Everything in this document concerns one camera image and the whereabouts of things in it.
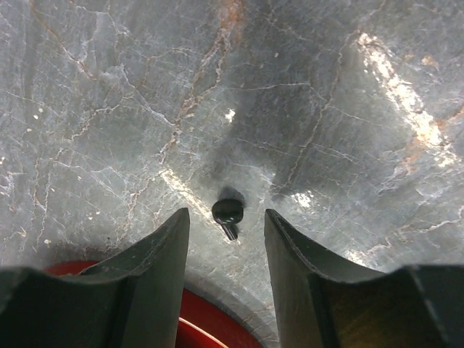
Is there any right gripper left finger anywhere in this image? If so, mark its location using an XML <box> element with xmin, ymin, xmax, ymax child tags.
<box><xmin>1</xmin><ymin>208</ymin><xmax>190</xmax><ymax>347</ymax></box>

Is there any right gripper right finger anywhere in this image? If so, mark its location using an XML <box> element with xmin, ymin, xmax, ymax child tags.
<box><xmin>264</xmin><ymin>210</ymin><xmax>463</xmax><ymax>347</ymax></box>

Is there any black earbud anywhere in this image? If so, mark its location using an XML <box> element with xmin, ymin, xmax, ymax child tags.
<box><xmin>212</xmin><ymin>199</ymin><xmax>244</xmax><ymax>241</ymax></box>

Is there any red round plate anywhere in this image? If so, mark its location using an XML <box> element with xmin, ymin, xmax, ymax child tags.
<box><xmin>42</xmin><ymin>260</ymin><xmax>262</xmax><ymax>348</ymax></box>

